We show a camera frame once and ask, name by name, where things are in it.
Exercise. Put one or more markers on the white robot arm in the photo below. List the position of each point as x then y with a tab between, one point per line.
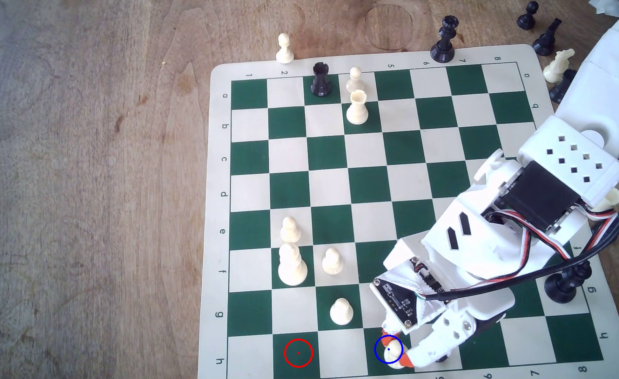
604	79

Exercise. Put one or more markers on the white pawn chess piece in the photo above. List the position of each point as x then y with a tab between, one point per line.
290	231
355	79
341	312
392	355
284	50
332	261

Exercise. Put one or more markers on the black camera circuit board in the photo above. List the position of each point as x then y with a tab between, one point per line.
401	302

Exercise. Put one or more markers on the black queen chess piece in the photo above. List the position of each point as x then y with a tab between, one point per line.
443	45

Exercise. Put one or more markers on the green and cream chess mat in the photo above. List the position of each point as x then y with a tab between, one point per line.
330	184

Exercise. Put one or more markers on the tall white chess piece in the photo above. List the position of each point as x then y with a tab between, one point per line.
292	268

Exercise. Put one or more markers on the white rook chess piece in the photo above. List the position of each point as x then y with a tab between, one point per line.
357	110

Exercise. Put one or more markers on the black chess piece wide base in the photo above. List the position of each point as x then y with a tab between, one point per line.
563	287

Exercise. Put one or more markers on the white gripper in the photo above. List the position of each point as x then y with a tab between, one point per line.
458	328

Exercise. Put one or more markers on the cream white chess piece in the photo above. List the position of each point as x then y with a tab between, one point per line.
613	199

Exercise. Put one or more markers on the crumpled white tissue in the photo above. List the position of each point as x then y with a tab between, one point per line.
606	6

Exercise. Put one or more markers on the black pawn chess piece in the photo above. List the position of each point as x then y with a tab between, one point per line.
527	17

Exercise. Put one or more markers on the black rook chess piece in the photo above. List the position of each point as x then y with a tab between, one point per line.
321	81

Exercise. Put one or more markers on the black knight chess piece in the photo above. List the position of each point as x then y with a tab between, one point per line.
546	41

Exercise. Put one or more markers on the white knight chess piece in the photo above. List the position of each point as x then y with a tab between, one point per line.
557	67

